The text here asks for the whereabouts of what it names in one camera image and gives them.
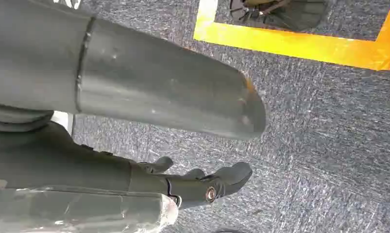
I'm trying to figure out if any ribbed grey right arm sleeve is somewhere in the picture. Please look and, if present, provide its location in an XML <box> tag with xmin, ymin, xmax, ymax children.
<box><xmin>0</xmin><ymin>102</ymin><xmax>54</xmax><ymax>133</ymax></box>

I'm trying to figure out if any yellow floor tape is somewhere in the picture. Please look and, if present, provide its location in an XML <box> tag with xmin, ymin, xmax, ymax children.
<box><xmin>193</xmin><ymin>0</ymin><xmax>390</xmax><ymax>71</ymax></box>

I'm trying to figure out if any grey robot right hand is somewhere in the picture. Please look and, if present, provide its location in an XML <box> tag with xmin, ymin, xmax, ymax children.
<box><xmin>0</xmin><ymin>0</ymin><xmax>267</xmax><ymax>210</ymax></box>

